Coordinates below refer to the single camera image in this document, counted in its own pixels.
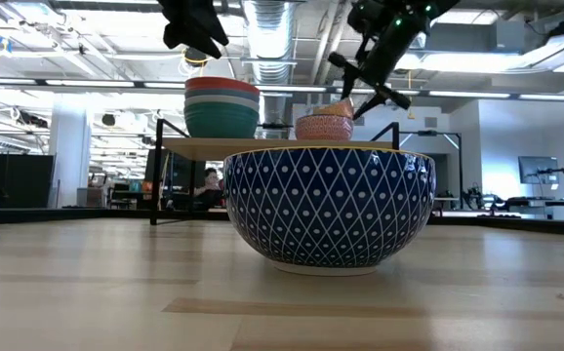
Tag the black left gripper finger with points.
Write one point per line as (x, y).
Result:
(211, 44)
(174, 36)

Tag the light blue bowl orange outside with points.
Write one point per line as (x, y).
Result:
(333, 109)

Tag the red bowl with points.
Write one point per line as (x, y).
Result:
(221, 84)

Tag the pink patterned bowl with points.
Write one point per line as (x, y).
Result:
(323, 129)

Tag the green bowl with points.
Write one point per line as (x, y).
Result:
(221, 122)

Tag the yellow bowl blue diamond outside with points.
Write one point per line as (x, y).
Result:
(328, 209)

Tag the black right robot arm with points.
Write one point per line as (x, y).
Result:
(409, 14)

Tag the wooden shelf black metal legs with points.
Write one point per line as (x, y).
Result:
(243, 146)

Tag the person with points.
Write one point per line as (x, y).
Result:
(211, 178)

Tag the computer monitor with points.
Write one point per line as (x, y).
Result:
(538, 169)

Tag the black partition panel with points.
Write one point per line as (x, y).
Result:
(9, 180)

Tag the silver ventilation duct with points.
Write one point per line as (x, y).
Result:
(269, 39)

